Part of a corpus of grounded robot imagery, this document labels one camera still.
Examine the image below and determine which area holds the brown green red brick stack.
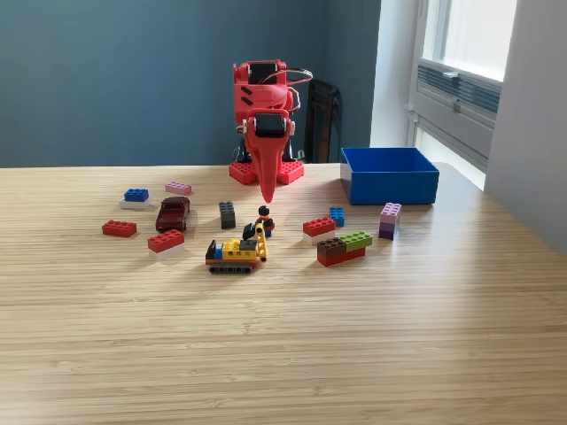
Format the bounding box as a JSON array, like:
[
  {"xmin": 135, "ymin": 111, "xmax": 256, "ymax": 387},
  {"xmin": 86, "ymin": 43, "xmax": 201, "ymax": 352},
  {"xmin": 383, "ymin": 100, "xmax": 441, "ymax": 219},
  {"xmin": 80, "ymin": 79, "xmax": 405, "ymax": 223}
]
[{"xmin": 316, "ymin": 230, "xmax": 374, "ymax": 268}]

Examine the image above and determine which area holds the blue plastic bin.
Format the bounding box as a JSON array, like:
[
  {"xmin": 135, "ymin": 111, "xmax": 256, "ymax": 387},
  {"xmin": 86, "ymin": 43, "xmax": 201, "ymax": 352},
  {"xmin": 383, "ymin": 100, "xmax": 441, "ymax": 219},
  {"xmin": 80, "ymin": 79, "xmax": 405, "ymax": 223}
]
[{"xmin": 339, "ymin": 146, "xmax": 440, "ymax": 206}]

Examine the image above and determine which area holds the toy figure with red shirt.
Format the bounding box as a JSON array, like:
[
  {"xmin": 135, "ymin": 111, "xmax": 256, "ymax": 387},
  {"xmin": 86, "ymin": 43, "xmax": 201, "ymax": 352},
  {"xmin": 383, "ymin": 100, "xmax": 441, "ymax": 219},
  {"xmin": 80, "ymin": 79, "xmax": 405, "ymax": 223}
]
[{"xmin": 253, "ymin": 205, "xmax": 276, "ymax": 239}]

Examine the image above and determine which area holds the dark red toy car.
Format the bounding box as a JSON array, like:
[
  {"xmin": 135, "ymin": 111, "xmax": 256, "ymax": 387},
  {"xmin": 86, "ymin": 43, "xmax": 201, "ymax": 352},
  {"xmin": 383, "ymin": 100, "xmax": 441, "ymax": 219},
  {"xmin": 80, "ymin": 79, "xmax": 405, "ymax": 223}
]
[{"xmin": 155, "ymin": 196, "xmax": 192, "ymax": 234}]

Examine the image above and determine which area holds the red on white brick stack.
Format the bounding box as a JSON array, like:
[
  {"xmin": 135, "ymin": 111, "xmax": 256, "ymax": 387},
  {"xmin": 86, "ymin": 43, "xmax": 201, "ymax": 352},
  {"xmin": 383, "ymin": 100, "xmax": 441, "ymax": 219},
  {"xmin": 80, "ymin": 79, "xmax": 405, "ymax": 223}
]
[
  {"xmin": 302, "ymin": 215, "xmax": 337, "ymax": 246},
  {"xmin": 147, "ymin": 228, "xmax": 186, "ymax": 260}
]

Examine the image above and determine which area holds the small yellow toy digger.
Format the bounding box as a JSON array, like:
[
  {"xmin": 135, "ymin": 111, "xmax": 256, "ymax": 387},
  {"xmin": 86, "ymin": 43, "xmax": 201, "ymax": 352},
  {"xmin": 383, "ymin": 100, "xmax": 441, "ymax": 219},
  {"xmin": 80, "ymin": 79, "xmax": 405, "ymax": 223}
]
[{"xmin": 205, "ymin": 222, "xmax": 269, "ymax": 275}]

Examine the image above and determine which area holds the dark grey brick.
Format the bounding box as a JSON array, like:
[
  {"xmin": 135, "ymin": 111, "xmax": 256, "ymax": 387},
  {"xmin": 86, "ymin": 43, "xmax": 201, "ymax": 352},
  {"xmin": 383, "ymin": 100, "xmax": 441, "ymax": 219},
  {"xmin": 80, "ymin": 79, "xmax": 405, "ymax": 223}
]
[{"xmin": 218, "ymin": 200, "xmax": 237, "ymax": 230}]

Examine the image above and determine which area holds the pink and purple brick stack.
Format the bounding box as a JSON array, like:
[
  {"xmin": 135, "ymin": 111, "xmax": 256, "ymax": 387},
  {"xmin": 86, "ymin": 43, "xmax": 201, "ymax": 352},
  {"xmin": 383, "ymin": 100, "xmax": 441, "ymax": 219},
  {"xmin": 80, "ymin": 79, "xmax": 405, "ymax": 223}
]
[{"xmin": 378, "ymin": 202, "xmax": 403, "ymax": 242}]

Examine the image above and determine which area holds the blue on white brick stack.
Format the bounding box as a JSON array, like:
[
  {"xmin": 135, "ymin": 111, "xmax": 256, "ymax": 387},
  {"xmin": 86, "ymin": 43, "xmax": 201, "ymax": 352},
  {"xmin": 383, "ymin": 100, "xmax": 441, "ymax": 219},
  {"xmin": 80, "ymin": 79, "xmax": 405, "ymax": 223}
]
[{"xmin": 119, "ymin": 188, "xmax": 151, "ymax": 211}]

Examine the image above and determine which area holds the grey window vent unit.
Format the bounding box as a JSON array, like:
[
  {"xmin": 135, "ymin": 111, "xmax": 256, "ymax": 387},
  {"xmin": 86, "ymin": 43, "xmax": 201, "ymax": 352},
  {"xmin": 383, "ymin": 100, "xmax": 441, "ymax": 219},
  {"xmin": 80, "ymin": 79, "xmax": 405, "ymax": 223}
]
[{"xmin": 414, "ymin": 61, "xmax": 502, "ymax": 167}]

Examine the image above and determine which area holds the black chair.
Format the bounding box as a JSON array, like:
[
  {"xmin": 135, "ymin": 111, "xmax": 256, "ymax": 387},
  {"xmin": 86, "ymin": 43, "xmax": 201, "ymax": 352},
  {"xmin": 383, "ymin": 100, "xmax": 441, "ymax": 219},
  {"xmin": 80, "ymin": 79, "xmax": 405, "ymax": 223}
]
[{"xmin": 303, "ymin": 78, "xmax": 345, "ymax": 164}]

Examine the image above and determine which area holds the white window frame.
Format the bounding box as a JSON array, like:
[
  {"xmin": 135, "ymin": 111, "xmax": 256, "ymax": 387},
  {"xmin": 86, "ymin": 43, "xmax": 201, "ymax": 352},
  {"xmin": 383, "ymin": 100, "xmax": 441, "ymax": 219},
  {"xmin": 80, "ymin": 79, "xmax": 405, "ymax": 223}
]
[{"xmin": 416, "ymin": 0, "xmax": 518, "ymax": 83}]

